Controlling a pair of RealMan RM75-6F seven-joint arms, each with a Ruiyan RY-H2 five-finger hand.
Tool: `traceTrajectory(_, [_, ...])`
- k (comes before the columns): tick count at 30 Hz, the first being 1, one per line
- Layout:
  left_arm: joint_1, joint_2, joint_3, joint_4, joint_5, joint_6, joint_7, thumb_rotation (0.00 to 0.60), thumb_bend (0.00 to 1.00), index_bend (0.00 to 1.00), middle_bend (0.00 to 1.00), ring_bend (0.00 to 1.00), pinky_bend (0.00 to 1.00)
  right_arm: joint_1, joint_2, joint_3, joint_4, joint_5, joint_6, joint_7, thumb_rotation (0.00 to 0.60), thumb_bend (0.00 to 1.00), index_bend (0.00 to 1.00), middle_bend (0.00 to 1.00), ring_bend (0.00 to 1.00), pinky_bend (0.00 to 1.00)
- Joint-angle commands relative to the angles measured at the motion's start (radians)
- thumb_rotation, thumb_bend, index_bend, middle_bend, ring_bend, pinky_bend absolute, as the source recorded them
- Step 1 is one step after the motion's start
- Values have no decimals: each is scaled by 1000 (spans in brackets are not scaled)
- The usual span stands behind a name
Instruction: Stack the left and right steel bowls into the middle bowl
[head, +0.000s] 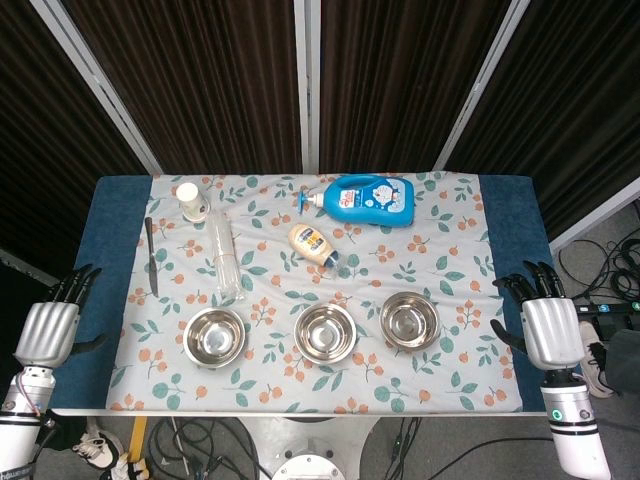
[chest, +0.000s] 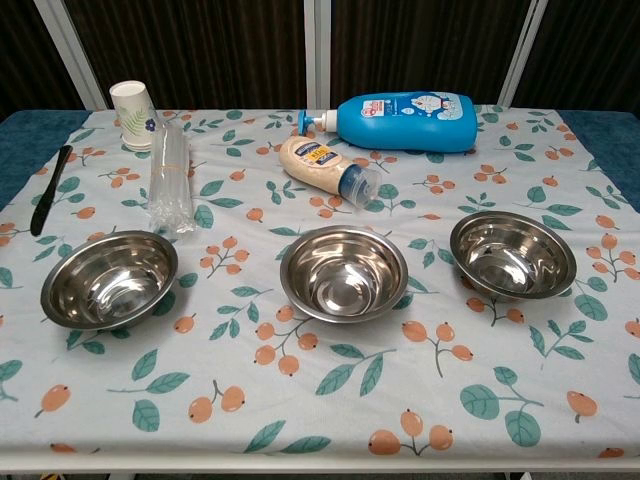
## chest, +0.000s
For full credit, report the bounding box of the stainless steel bowl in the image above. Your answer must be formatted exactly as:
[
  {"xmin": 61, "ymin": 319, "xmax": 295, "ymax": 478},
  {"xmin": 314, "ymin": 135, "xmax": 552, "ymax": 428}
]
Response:
[
  {"xmin": 279, "ymin": 224, "xmax": 409, "ymax": 324},
  {"xmin": 449, "ymin": 210, "xmax": 578, "ymax": 302},
  {"xmin": 40, "ymin": 229, "xmax": 180, "ymax": 331}
]

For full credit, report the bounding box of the white metal frame post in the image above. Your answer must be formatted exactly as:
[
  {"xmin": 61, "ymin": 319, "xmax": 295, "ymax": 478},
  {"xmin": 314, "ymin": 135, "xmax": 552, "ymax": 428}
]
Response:
[
  {"xmin": 303, "ymin": 0, "xmax": 333, "ymax": 111},
  {"xmin": 497, "ymin": 0, "xmax": 550, "ymax": 107},
  {"xmin": 32, "ymin": 0, "xmax": 108, "ymax": 112}
]

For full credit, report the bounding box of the paper cup with leaf print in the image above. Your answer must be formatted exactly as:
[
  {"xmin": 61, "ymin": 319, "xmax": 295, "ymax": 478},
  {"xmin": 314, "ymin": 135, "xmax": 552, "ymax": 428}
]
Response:
[{"xmin": 109, "ymin": 80, "xmax": 159, "ymax": 153}]

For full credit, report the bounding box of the clear plastic straw pack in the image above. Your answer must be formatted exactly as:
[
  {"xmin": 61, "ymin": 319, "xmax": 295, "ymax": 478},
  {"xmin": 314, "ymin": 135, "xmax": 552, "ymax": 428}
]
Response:
[{"xmin": 147, "ymin": 123, "xmax": 197, "ymax": 238}]

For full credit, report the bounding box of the fruit and leaf print tablecloth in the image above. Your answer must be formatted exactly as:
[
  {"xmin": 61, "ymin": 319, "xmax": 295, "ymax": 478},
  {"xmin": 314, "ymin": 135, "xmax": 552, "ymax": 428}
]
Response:
[{"xmin": 0, "ymin": 103, "xmax": 640, "ymax": 460}]

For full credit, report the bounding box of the blue pump lotion bottle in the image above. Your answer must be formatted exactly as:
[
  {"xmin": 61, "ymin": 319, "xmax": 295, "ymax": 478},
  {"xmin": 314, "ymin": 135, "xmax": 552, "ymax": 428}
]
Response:
[{"xmin": 297, "ymin": 90, "xmax": 479, "ymax": 154}]

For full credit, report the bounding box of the black plastic knife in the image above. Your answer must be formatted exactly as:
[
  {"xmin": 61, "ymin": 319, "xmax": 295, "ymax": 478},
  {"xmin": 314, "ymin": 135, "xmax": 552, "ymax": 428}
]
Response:
[{"xmin": 29, "ymin": 144, "xmax": 74, "ymax": 238}]

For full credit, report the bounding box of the mayonnaise squeeze bottle blue cap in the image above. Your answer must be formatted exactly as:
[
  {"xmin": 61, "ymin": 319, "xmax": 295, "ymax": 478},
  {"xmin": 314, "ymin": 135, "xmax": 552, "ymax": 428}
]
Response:
[{"xmin": 278, "ymin": 135, "xmax": 383, "ymax": 206}]

